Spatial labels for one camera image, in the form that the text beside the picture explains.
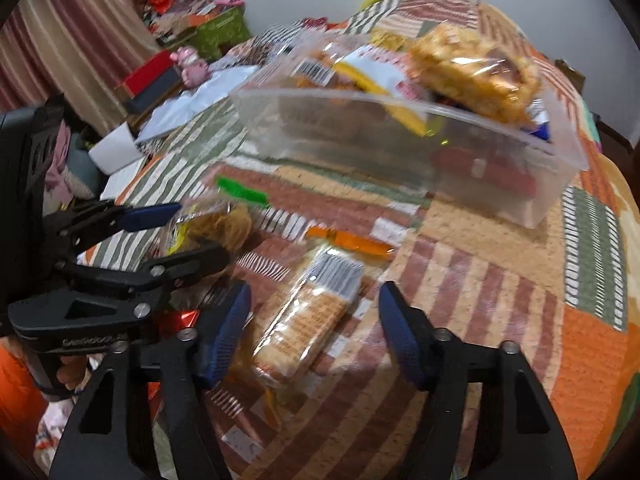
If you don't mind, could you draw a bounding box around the brown paper bag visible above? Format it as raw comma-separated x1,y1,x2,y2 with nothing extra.
554,58,586,94

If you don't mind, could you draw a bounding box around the patchwork bed quilt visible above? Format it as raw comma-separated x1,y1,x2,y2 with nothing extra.
119,53,639,479

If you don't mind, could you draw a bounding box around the pink plush toy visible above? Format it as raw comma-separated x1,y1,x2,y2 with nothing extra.
169,46,210,89

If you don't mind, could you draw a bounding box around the mixed nut cracker bag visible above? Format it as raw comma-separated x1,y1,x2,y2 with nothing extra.
409,22,541,125

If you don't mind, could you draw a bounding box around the red snack packet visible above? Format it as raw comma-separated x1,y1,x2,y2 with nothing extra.
431,148,537,198

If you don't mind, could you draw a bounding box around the clear plastic storage bin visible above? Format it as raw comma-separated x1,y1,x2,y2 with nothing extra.
231,32,588,228

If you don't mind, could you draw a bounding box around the red flat box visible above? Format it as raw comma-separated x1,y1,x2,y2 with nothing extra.
114,50,174,101

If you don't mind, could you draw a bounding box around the orange candy stick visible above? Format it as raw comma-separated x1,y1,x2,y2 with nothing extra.
305,226,396,260

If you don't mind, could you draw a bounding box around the blue white snack bag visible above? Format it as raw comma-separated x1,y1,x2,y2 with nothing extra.
520,98,550,142

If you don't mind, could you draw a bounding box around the white plastic bag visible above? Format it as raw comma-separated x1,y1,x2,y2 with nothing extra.
136,65,258,144

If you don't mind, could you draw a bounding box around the green candy stick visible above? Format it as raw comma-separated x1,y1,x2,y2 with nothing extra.
216,177,270,208

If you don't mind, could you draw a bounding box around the pink clothes pile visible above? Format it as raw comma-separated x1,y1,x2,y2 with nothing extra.
42,122,100,216

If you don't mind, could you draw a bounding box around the orange jacket sleeve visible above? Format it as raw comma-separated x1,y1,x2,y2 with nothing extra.
1,348,48,451

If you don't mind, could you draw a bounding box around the yellow white snack bag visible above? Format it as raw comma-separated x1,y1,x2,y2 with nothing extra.
333,44,442,136

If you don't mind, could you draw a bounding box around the striped pink curtain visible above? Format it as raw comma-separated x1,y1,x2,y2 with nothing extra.
1,0,158,136

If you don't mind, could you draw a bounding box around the person's left hand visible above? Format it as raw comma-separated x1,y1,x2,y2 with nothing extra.
56,356,92,391

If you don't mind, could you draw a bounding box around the wafer biscuit pack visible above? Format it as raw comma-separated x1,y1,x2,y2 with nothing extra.
250,245,364,389

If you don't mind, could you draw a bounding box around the red chinese snack bag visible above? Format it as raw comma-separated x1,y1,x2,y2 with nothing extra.
154,310,200,339

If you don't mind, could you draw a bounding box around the brown bread pack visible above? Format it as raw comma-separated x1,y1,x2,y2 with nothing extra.
160,200,253,256

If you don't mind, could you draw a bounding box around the green cardboard box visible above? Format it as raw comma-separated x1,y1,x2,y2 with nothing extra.
189,6,252,61

